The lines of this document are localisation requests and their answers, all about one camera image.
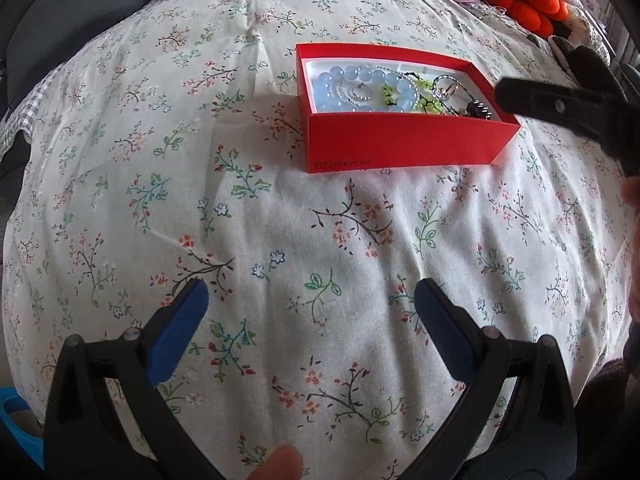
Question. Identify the blue plastic object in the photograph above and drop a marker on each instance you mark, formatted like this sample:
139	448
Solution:
17	425

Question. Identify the red cardboard box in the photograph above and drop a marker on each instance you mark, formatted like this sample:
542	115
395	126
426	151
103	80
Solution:
400	140

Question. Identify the dark beaded jewelry piece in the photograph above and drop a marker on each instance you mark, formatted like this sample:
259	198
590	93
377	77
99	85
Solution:
477	110

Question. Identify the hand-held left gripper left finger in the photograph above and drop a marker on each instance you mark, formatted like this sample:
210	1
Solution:
180	330

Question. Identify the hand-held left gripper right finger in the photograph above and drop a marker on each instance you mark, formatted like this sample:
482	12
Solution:
440	330

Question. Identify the grey checked cloth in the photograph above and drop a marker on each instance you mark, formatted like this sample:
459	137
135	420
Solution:
25	110

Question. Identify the floral bedsheet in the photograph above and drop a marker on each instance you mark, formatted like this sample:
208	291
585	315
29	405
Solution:
300	260

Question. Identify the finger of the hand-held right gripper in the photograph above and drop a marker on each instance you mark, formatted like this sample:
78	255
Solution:
550	105

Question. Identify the green leaf jewelry piece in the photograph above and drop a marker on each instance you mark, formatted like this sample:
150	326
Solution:
387	94

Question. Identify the person's right hand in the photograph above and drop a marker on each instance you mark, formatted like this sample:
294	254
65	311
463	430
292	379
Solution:
634	190

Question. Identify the grey fuzzy toy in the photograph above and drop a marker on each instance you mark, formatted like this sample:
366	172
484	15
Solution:
590	65

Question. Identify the person's left hand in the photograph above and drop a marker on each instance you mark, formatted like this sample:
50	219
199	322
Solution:
277	465

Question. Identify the dark grey cushion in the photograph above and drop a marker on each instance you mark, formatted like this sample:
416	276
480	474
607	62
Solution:
60	5

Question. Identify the dark fuzzy cloth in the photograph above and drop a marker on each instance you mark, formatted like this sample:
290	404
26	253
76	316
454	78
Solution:
615	385

